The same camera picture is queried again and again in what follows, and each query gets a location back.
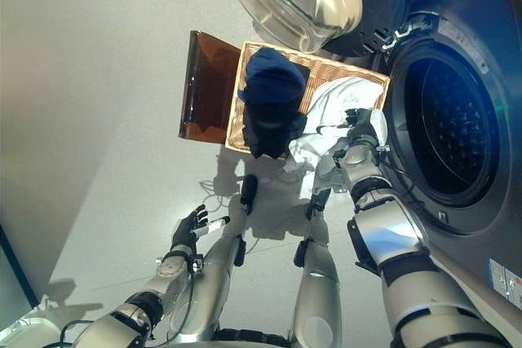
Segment black garment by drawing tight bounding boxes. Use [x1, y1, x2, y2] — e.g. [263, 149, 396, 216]
[242, 99, 307, 161]

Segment silver robot leg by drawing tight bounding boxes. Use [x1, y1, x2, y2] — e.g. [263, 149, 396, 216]
[291, 188, 343, 348]
[166, 174, 260, 341]

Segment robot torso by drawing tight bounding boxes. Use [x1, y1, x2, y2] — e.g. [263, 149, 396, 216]
[162, 327, 294, 348]

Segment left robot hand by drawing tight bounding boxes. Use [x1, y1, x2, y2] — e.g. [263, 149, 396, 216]
[170, 204, 232, 256]

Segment dark grey washing machine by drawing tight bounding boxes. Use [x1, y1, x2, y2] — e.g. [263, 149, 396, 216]
[358, 0, 522, 316]

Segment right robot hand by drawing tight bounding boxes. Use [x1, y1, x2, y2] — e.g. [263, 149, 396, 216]
[344, 107, 381, 148]

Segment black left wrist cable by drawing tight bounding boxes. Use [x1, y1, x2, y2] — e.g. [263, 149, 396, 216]
[60, 266, 197, 341]

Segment thin floor cable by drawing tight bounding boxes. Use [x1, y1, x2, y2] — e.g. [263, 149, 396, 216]
[198, 178, 262, 251]

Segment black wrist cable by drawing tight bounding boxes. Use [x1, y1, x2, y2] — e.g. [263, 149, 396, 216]
[378, 160, 414, 195]
[60, 266, 197, 341]

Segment rectangular wicker basket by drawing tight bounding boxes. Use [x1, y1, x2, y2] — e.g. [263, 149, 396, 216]
[223, 40, 392, 157]

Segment brown stool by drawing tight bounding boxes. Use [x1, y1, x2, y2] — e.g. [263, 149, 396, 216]
[178, 29, 241, 145]

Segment silver left robot leg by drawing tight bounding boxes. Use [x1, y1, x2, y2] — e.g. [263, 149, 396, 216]
[166, 174, 260, 341]

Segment white garment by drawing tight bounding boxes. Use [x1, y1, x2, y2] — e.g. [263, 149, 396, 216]
[283, 77, 388, 176]

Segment round glass washer door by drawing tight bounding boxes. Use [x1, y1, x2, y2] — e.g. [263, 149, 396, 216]
[228, 0, 411, 58]

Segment blue garment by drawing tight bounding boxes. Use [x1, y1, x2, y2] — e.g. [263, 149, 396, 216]
[238, 46, 309, 107]

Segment white plastic bin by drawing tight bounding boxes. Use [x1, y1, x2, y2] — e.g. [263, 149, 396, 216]
[0, 309, 62, 348]

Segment silver right robot leg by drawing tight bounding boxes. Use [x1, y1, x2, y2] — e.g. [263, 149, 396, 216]
[291, 188, 343, 348]

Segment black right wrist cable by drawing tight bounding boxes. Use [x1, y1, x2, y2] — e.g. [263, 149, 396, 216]
[378, 160, 414, 195]

